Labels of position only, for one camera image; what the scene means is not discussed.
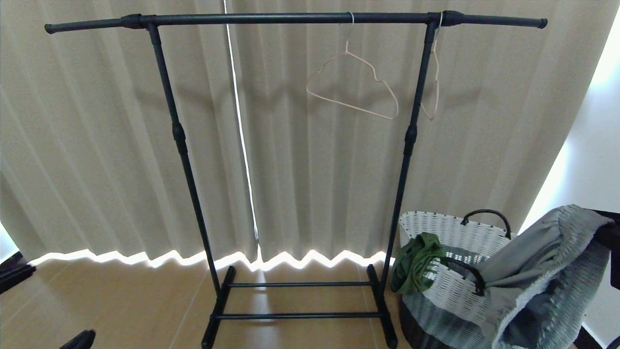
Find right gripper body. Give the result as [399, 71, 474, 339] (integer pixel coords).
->
[595, 211, 620, 290]

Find pale grey shorts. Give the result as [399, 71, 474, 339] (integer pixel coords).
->
[477, 204, 615, 349]

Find pink clothes hanger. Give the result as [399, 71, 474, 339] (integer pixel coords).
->
[306, 12, 400, 120]
[420, 12, 444, 121]

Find white laundry basket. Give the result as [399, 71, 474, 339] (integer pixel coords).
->
[398, 209, 519, 349]

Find black clothes rack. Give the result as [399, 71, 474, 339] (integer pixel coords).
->
[45, 10, 548, 349]

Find green printed garment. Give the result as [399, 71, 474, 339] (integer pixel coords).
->
[390, 232, 446, 295]

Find beige curtain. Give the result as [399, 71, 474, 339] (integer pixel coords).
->
[0, 0, 620, 272]

